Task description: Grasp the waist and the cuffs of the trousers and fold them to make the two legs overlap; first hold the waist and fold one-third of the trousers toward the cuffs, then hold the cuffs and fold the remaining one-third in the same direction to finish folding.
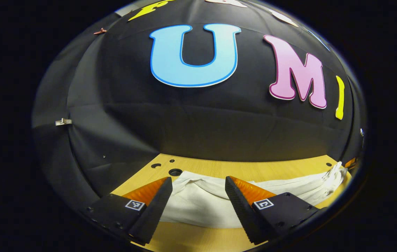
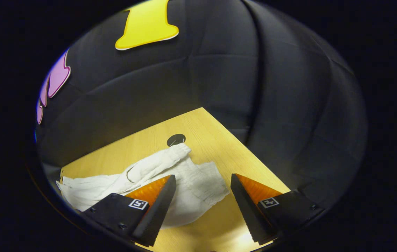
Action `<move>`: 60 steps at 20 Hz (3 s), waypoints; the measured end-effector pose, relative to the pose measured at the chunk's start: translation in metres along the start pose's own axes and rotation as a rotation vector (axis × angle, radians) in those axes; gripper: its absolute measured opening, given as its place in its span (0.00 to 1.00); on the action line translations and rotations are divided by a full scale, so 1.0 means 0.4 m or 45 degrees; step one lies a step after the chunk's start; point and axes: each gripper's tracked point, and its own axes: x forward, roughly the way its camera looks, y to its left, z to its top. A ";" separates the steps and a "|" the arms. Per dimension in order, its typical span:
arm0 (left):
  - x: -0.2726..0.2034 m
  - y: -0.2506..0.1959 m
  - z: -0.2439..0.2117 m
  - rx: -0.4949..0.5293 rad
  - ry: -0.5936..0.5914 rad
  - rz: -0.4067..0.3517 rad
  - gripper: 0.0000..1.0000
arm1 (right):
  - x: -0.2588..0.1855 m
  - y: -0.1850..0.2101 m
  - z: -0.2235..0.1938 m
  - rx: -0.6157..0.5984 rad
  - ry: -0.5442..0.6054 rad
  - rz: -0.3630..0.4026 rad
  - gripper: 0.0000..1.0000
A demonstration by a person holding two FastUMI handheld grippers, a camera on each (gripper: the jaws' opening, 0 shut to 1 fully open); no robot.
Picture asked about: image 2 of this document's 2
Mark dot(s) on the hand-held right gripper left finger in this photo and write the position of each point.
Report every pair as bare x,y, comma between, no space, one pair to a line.
156,213

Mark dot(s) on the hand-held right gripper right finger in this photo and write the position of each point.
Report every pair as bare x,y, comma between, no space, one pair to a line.
247,213

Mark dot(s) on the white jeans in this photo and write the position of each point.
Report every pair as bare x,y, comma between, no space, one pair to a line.
198,182

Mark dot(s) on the black backdrop cloth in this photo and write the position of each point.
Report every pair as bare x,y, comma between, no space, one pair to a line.
219,70

